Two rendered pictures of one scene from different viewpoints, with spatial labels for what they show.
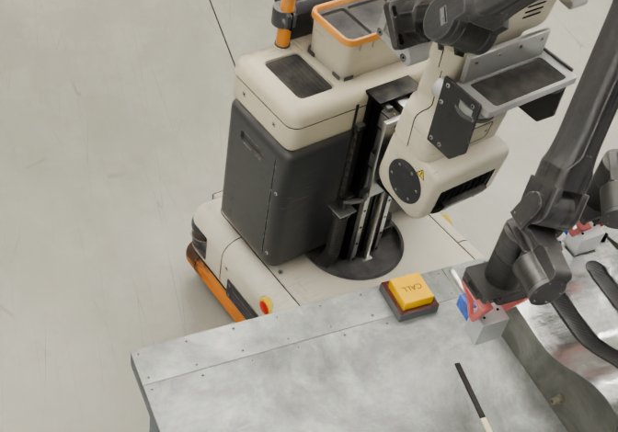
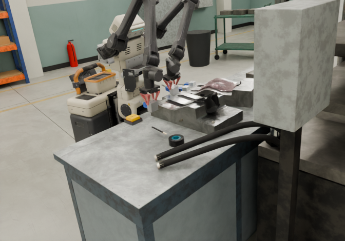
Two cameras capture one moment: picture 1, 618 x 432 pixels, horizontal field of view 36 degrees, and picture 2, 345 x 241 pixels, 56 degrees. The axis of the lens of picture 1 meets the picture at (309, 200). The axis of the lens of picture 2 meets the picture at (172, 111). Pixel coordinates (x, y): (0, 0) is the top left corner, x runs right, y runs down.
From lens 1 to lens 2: 86 cm
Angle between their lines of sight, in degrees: 24
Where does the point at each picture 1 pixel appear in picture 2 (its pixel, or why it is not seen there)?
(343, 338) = (117, 132)
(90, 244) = (40, 193)
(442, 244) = not seen: hidden behind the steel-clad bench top
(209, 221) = not seen: hidden behind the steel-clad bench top
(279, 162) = (88, 122)
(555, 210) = (151, 56)
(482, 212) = not seen: hidden behind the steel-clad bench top
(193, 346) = (72, 146)
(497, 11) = (122, 32)
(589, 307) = (181, 101)
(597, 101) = (149, 27)
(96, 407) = (55, 232)
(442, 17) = (111, 41)
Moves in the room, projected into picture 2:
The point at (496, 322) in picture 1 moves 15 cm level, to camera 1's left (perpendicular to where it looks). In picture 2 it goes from (154, 102) to (127, 106)
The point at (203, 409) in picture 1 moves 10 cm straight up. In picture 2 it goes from (79, 155) to (76, 137)
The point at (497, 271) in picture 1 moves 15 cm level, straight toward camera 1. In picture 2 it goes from (146, 83) to (142, 92)
